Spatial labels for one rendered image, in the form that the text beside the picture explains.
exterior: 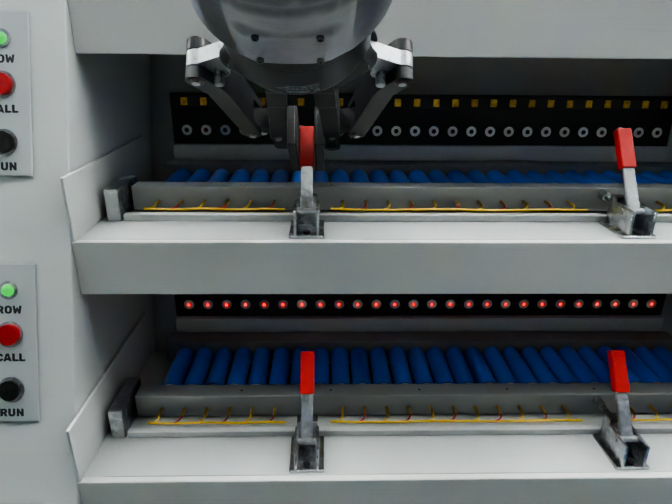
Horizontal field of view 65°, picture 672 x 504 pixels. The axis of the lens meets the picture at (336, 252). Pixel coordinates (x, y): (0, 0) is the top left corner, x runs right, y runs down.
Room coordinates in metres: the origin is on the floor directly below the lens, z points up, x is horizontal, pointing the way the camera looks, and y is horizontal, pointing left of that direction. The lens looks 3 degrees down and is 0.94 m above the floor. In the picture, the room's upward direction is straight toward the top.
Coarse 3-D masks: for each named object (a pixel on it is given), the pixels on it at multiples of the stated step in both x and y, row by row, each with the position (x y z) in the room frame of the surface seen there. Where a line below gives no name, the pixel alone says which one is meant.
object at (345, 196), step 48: (144, 192) 0.47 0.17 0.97; (192, 192) 0.47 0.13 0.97; (240, 192) 0.47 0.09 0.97; (288, 192) 0.48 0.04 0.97; (336, 192) 0.48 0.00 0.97; (384, 192) 0.48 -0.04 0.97; (432, 192) 0.48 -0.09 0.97; (480, 192) 0.48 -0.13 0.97; (528, 192) 0.48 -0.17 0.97; (576, 192) 0.48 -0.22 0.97
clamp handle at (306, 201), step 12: (300, 132) 0.44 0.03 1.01; (312, 132) 0.44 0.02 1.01; (300, 144) 0.44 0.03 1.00; (312, 144) 0.44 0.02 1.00; (300, 156) 0.44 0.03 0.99; (312, 156) 0.44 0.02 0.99; (312, 168) 0.44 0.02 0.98; (312, 180) 0.43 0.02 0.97; (312, 192) 0.43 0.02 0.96; (300, 204) 0.43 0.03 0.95; (312, 204) 0.43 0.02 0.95
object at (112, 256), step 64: (64, 192) 0.39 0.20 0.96; (128, 192) 0.47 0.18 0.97; (128, 256) 0.41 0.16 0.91; (192, 256) 0.41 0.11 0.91; (256, 256) 0.41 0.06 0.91; (320, 256) 0.41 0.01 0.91; (384, 256) 0.42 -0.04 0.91; (448, 256) 0.42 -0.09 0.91; (512, 256) 0.42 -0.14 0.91; (576, 256) 0.42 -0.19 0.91; (640, 256) 0.42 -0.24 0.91
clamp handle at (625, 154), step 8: (624, 128) 0.45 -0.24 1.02; (616, 136) 0.45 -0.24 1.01; (624, 136) 0.45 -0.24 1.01; (632, 136) 0.45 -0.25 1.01; (616, 144) 0.45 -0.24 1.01; (624, 144) 0.45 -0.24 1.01; (632, 144) 0.45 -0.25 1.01; (616, 152) 0.45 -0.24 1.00; (624, 152) 0.44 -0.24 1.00; (632, 152) 0.44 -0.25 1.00; (624, 160) 0.44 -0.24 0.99; (632, 160) 0.44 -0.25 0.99; (624, 168) 0.44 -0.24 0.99; (632, 168) 0.44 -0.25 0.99; (624, 176) 0.44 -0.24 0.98; (632, 176) 0.44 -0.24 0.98; (624, 184) 0.44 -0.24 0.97; (632, 184) 0.44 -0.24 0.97; (624, 192) 0.44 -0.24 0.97; (632, 192) 0.44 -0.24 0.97; (632, 200) 0.43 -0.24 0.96; (632, 208) 0.43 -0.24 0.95
